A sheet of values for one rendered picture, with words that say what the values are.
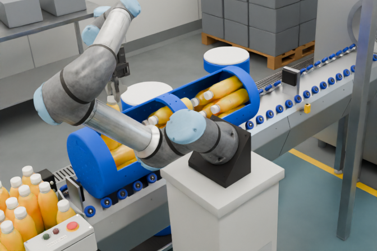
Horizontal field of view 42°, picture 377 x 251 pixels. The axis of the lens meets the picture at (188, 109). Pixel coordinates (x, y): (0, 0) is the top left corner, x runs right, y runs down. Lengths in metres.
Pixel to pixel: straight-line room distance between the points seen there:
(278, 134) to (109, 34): 1.34
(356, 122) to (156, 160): 1.41
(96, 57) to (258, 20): 4.10
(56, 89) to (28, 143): 3.13
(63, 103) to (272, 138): 1.41
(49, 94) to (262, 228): 0.94
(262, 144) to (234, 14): 3.26
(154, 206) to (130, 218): 0.12
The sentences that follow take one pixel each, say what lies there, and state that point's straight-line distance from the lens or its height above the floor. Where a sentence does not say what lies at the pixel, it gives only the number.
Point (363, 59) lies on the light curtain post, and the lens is 2.57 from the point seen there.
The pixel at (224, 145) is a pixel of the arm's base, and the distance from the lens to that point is 1.63.
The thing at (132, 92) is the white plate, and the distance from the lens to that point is 2.62.
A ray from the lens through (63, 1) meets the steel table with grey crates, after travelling 4.60.
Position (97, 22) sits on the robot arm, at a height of 1.68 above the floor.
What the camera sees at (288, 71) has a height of 1.08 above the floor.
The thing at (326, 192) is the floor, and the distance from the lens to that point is 3.56.
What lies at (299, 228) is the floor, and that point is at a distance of 3.26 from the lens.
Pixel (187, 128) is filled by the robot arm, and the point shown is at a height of 1.40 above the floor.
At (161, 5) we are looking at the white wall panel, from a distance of 6.13.
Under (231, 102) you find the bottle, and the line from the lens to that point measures 2.26.
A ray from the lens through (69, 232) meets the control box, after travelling 1.67.
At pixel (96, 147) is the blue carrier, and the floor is 1.21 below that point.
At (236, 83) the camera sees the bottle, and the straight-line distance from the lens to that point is 2.32.
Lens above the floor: 2.18
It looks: 28 degrees down
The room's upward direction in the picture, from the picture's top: 4 degrees counter-clockwise
